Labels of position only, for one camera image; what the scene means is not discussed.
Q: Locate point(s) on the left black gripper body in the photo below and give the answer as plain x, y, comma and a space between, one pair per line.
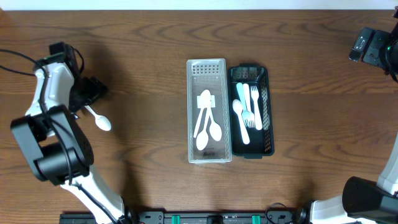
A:
84, 91

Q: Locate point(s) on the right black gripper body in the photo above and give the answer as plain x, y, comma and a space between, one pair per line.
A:
384, 50

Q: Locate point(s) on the white plastic spoon crossed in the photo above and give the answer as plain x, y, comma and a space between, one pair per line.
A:
101, 121

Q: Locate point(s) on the white plastic fork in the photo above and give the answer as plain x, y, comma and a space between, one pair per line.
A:
257, 115

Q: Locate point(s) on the white plastic spoon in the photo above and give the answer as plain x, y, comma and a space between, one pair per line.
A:
215, 128
202, 138
203, 102

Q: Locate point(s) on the pink plastic fork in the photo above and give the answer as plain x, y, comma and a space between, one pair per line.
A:
248, 105

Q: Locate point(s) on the pale blue plastic fork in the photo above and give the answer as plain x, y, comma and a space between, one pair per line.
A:
245, 113

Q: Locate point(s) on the pink-white plastic spoon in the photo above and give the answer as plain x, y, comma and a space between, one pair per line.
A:
238, 109

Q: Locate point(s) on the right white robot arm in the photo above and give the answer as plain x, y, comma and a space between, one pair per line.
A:
365, 201

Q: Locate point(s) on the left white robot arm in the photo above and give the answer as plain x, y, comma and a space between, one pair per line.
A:
54, 145

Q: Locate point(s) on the clear plastic basket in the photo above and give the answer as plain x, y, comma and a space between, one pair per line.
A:
208, 74

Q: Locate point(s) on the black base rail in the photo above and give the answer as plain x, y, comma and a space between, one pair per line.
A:
278, 216

